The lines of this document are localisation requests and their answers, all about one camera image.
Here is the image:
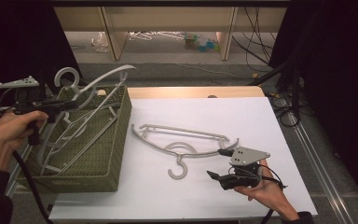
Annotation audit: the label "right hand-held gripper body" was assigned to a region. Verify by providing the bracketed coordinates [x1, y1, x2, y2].
[218, 147, 271, 191]

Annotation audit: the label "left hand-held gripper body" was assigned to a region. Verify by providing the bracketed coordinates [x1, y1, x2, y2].
[0, 75, 53, 147]

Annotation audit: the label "grey plastic clothes hanger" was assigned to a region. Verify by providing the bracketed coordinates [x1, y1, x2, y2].
[48, 104, 120, 147]
[131, 123, 241, 180]
[38, 63, 137, 175]
[55, 104, 122, 175]

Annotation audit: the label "green woven basket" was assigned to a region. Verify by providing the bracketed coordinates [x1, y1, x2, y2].
[15, 84, 133, 193]

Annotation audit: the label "person's right hand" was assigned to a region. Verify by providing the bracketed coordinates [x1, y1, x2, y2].
[233, 159, 293, 216]

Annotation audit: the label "person's left hand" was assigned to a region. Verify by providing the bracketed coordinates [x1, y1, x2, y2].
[0, 110, 49, 173]

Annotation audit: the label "white table mat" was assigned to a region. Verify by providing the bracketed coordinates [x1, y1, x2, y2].
[48, 96, 319, 222]

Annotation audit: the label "clear plastic bag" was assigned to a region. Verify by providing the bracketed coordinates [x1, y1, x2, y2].
[90, 31, 110, 53]

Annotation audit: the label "colourful plastic toys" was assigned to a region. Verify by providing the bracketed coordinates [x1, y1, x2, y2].
[184, 32, 220, 53]

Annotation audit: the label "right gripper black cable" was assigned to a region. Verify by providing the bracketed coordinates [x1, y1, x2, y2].
[227, 163, 288, 224]

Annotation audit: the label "white wire hangers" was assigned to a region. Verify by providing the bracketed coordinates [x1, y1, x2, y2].
[128, 30, 186, 42]

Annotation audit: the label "bundle of black cables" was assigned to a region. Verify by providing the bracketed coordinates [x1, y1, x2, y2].
[231, 7, 302, 128]

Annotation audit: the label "light wooden shelf frame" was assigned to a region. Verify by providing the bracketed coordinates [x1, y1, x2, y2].
[51, 6, 288, 62]

